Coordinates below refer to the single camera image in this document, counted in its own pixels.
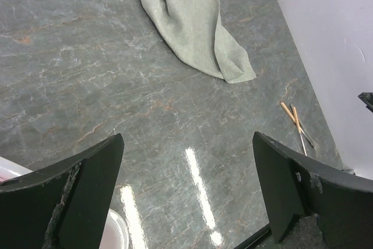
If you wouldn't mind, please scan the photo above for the silver metal fork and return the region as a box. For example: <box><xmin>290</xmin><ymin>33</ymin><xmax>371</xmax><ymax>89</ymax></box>
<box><xmin>290</xmin><ymin>103</ymin><xmax>320</xmax><ymax>159</ymax></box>

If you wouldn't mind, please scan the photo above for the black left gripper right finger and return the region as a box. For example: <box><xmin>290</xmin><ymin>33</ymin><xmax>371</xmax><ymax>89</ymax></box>
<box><xmin>252</xmin><ymin>132</ymin><xmax>372</xmax><ymax>248</ymax></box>

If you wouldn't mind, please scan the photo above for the wooden-handled chopstick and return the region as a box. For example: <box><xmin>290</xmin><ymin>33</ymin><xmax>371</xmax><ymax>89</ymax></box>
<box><xmin>280</xmin><ymin>101</ymin><xmax>304</xmax><ymax>134</ymax></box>
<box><xmin>292</xmin><ymin>106</ymin><xmax>308</xmax><ymax>156</ymax></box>

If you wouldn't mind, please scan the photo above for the white plastic laundry basket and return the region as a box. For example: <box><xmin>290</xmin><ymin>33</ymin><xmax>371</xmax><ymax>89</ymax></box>
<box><xmin>1</xmin><ymin>157</ymin><xmax>129</xmax><ymax>249</ymax></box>

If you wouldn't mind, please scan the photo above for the grey-green cloth napkin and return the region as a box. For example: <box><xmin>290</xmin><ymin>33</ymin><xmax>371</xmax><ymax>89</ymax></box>
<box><xmin>140</xmin><ymin>0</ymin><xmax>256</xmax><ymax>83</ymax></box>

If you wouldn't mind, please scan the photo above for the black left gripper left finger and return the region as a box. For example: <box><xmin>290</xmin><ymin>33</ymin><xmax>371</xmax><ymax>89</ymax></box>
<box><xmin>1</xmin><ymin>134</ymin><xmax>124</xmax><ymax>248</ymax></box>

